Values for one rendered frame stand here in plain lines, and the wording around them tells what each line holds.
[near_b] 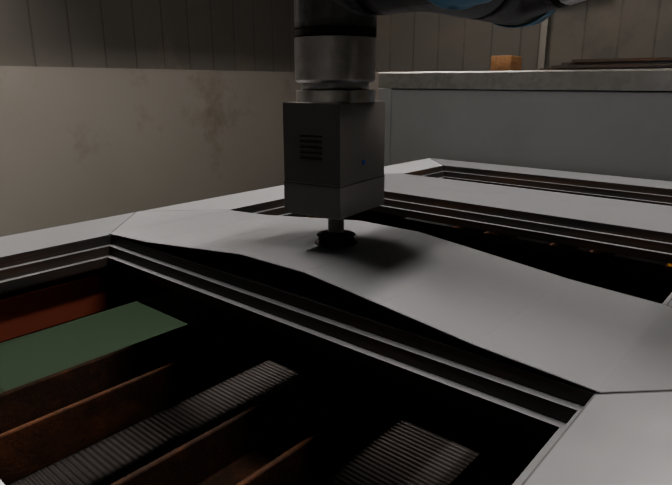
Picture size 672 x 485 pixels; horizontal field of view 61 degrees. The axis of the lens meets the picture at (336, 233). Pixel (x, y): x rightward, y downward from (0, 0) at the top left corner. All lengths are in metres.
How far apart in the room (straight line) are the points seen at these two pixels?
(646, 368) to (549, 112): 0.95
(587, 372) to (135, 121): 3.40
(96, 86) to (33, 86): 0.35
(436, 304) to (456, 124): 0.99
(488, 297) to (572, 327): 0.07
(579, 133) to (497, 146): 0.18
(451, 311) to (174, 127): 3.46
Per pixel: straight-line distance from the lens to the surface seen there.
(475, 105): 1.39
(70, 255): 0.72
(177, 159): 3.86
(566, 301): 0.51
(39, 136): 3.35
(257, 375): 1.00
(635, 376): 0.41
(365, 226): 0.64
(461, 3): 0.47
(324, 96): 0.52
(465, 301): 0.47
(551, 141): 1.32
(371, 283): 0.48
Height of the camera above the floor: 1.03
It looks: 15 degrees down
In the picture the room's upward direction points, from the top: straight up
